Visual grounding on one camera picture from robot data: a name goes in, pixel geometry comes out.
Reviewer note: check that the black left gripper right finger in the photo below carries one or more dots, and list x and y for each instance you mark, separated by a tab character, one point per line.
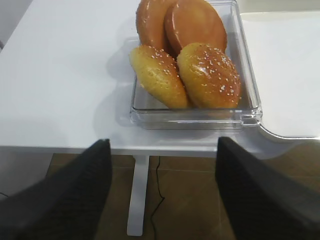
262	203

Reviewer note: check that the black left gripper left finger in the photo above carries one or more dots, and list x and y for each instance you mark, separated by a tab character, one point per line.
67	205

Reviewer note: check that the bun half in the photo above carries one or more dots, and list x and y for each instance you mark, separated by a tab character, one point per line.
150	16
194	21

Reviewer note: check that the white table leg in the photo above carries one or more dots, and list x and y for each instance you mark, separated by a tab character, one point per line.
136	212

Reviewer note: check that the sesame bun top right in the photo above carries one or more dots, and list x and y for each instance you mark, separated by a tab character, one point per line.
209	76

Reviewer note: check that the sesame bun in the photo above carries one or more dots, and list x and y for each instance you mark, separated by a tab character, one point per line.
157	72
209	76

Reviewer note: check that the clear plastic bun container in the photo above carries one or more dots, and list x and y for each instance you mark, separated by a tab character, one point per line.
149	113

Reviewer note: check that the white serving tray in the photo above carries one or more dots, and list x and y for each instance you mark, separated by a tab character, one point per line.
284	47

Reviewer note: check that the sesame bun top left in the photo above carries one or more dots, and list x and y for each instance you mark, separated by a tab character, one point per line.
157	72

